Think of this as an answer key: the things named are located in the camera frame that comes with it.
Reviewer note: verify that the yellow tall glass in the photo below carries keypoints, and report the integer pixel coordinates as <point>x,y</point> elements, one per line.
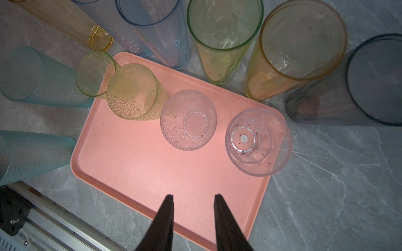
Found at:
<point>66,17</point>

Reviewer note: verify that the peach short glass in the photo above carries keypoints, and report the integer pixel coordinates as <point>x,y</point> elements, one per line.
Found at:
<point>135,93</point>

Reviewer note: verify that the green tall glass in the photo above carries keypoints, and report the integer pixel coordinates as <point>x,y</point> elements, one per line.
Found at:
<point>223,32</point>

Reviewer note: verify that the amber tall glass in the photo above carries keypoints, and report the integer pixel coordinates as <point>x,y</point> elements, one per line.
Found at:
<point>300,41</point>

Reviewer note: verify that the aluminium front rail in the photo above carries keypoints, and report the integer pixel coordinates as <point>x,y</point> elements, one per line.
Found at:
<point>49,227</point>

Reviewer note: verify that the pink plastic tray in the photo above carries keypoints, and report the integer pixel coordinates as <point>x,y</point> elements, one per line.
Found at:
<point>132,161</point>

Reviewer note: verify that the blue smooth tall glass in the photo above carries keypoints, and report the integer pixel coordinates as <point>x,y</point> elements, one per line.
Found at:
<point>161,25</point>

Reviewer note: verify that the green short glass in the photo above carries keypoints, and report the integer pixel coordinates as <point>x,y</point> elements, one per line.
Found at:
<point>94,72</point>

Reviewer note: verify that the grey smoky tall glass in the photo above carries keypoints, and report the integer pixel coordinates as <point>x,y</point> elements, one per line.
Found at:
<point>365,89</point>

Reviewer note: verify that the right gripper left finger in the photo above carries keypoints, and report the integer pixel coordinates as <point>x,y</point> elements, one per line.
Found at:
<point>159,236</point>

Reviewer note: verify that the blue textured tall glass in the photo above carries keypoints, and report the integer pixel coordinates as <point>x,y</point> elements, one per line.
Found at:
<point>105,14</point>

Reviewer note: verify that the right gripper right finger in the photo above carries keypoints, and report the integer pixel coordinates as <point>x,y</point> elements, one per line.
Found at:
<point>229,236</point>

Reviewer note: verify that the clear round glass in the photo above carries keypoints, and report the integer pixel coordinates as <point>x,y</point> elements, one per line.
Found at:
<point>258,141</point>

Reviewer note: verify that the clear short glass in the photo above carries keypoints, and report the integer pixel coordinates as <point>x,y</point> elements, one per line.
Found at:
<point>188,120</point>

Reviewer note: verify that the teal glass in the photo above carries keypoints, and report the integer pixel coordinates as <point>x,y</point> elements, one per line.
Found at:
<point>30,76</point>
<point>27,154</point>

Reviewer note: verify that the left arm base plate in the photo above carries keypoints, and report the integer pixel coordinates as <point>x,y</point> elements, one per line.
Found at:
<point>14,211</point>

